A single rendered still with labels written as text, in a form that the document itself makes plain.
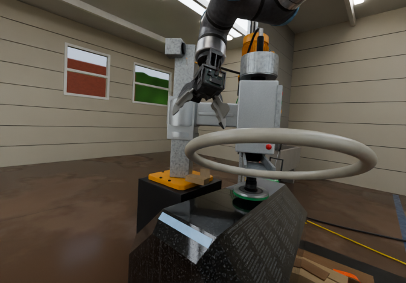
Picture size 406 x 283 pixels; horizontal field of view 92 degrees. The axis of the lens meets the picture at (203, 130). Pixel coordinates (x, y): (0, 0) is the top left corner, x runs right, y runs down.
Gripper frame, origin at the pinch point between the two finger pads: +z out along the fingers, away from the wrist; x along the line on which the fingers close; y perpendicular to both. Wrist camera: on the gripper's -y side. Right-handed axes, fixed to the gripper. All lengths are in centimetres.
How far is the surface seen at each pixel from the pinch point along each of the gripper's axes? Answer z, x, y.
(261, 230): 30, 56, -44
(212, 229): 30, 26, -38
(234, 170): 6.7, 23.9, -20.5
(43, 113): -146, -249, -560
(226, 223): 28, 34, -41
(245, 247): 36, 41, -36
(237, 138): 7.3, 3.2, 15.7
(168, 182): 8, 23, -132
